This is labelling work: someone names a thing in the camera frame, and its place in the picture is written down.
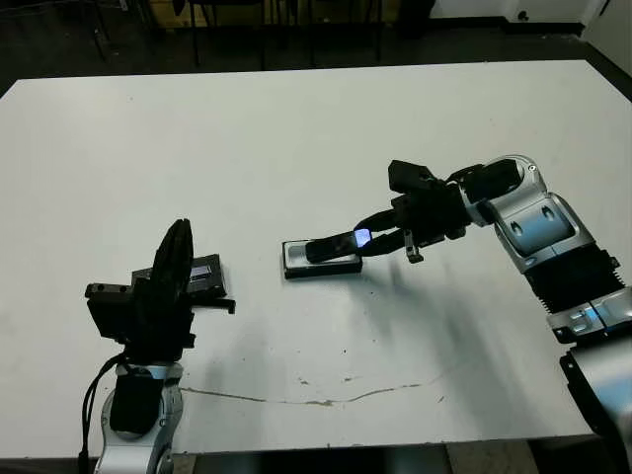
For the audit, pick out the black right wrist camera housing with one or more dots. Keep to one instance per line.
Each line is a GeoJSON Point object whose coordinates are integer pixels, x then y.
{"type": "Point", "coordinates": [410, 177]}

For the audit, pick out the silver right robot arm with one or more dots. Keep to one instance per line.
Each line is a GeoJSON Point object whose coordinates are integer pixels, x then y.
{"type": "Point", "coordinates": [543, 227]}

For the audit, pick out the black box with white insert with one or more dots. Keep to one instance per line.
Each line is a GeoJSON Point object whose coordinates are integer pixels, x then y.
{"type": "Point", "coordinates": [321, 272]}

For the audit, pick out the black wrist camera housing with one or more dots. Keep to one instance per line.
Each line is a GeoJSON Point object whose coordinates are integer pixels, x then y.
{"type": "Point", "coordinates": [410, 177]}
{"type": "Point", "coordinates": [111, 311]}

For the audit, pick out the black left wrist camera housing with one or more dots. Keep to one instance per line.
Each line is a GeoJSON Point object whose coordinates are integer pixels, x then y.
{"type": "Point", "coordinates": [111, 311]}

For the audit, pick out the black slim camera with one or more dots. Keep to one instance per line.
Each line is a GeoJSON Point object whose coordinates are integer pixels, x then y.
{"type": "Point", "coordinates": [331, 247]}

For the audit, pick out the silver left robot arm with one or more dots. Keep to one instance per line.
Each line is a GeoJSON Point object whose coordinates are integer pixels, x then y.
{"type": "Point", "coordinates": [133, 439]}

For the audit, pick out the black metal furniture legs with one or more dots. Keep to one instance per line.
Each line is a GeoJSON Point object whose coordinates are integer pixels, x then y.
{"type": "Point", "coordinates": [101, 34]}

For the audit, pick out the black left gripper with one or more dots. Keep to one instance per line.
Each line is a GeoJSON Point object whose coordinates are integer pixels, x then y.
{"type": "Point", "coordinates": [158, 326]}

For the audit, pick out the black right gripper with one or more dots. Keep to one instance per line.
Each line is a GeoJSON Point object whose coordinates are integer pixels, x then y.
{"type": "Point", "coordinates": [434, 212]}

